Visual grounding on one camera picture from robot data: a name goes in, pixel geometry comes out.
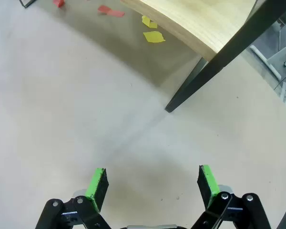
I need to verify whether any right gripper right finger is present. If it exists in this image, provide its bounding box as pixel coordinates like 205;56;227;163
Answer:
190;164;272;229

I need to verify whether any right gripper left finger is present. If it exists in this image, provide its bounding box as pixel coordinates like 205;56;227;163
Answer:
35;167;112;229

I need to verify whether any two-tier wooden black-framed shelf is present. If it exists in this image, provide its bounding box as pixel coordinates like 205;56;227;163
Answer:
19;0;286;113

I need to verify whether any small yellow piece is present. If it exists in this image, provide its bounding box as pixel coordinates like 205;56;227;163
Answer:
143;31;166;44

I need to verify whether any small yellow paper scrap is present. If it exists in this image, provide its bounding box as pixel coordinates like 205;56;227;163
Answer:
142;15;158;29

